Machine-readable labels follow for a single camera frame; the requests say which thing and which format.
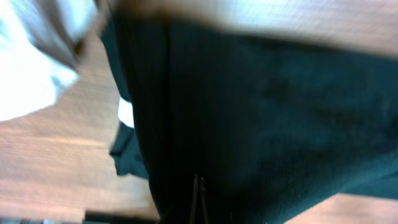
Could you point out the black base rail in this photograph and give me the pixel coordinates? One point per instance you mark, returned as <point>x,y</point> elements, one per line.
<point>109,218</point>

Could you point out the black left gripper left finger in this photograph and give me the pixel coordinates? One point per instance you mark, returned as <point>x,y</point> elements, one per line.
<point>184,207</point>

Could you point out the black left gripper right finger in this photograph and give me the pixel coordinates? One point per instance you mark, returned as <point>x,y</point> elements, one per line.
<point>214,208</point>

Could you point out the black t-shirt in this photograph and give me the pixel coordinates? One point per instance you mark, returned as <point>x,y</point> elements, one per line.
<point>273,127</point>

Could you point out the cream folded garment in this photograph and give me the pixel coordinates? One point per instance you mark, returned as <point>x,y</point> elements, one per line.
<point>38,51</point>

